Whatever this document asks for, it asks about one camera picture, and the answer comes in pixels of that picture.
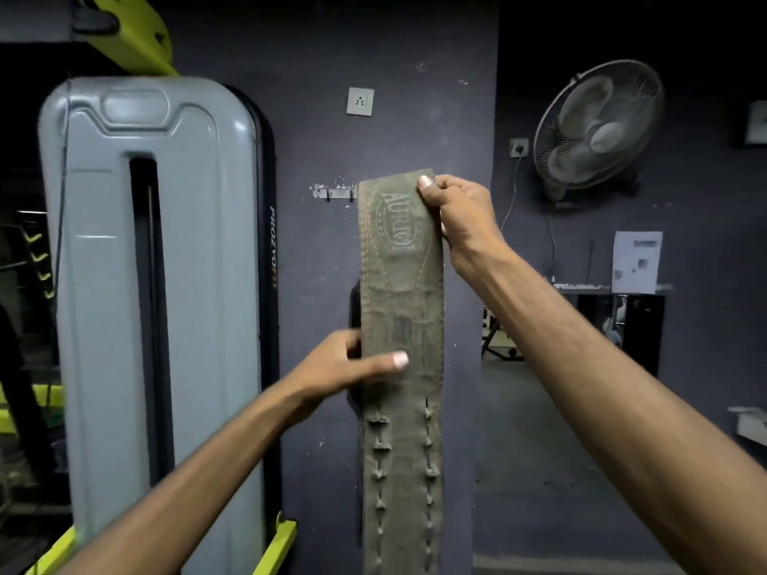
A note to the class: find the yellow machine top frame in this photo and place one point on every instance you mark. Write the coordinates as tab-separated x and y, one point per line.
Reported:
138	35

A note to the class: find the black rubber grip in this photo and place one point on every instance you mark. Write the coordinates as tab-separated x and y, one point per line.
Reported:
96	22

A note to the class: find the white wall socket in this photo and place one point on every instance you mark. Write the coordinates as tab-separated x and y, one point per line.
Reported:
360	101

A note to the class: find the person's right hand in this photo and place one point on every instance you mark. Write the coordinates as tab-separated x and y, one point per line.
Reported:
470	227

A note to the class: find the olive green suede belt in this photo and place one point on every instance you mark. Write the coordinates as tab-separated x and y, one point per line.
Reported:
401	305

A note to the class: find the metal wall hooks rack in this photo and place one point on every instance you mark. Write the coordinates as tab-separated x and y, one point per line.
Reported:
338	193

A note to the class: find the person's right forearm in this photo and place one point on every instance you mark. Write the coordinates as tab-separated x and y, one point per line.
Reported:
599	383

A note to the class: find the black leather belt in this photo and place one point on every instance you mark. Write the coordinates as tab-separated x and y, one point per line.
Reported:
355	311

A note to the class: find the person's left forearm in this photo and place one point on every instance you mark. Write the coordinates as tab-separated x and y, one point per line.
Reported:
180	491

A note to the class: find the dark wall mirror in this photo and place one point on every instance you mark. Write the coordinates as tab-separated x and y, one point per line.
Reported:
644	335

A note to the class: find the white paper notice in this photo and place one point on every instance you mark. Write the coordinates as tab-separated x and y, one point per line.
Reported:
637	263

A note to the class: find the white tray stand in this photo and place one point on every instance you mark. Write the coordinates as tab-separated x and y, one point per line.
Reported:
752	425

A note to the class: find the white wall fan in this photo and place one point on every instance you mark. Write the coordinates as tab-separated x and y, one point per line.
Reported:
599	131

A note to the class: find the grey weight stack cover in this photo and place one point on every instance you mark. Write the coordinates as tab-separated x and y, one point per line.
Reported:
210	293

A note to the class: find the fan wall socket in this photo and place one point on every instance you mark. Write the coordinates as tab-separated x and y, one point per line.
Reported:
519	147

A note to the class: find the yellow background machine bars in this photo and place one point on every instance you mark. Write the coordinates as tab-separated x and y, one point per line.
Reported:
30	398

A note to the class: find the person's left hand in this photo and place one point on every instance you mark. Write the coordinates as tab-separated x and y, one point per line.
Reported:
335	371

